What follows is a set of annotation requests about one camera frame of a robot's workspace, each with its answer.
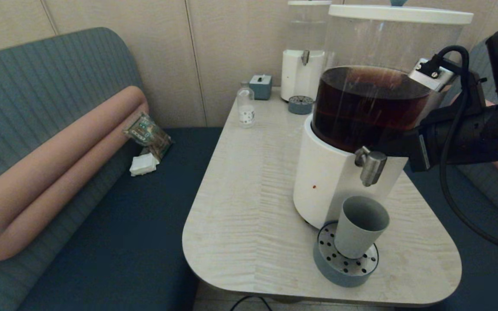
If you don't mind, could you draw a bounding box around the silver dispenser tap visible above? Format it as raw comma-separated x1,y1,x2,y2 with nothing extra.
354,146,388,187

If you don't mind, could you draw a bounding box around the grey plastic cup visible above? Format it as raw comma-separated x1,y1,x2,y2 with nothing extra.
334,196,390,260

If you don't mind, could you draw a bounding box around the large white tea dispenser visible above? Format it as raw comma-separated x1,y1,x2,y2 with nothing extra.
293,0,474,230

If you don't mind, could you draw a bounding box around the teal upholstered bench sofa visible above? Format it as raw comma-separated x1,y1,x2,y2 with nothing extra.
0,27,224,311
405,37,498,311

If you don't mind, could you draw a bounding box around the small blue-grey drip tray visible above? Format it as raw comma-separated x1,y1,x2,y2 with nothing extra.
288,95,315,114

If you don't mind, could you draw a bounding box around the small white water dispenser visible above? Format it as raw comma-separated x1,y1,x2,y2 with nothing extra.
281,0,332,103

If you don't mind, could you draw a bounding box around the large blue-grey drip tray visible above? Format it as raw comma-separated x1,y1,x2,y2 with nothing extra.
313,220,380,288

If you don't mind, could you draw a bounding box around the blue-grey tissue box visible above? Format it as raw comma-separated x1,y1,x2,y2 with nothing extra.
249,74,272,100

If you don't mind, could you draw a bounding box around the clear plastic bottle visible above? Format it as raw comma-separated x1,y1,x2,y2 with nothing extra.
237,81,256,128

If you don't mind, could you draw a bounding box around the transparent snack packet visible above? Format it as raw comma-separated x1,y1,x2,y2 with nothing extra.
124,111,172,159

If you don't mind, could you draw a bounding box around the white folded napkin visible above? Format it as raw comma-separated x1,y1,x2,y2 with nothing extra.
129,152,160,177

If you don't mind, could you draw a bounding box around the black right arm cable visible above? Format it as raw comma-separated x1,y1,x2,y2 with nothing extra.
418,45,498,256

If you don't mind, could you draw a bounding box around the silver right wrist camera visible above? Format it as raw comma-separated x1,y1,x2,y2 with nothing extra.
408,58,456,92

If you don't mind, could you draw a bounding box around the black floor cable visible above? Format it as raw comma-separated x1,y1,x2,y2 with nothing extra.
231,295,272,311

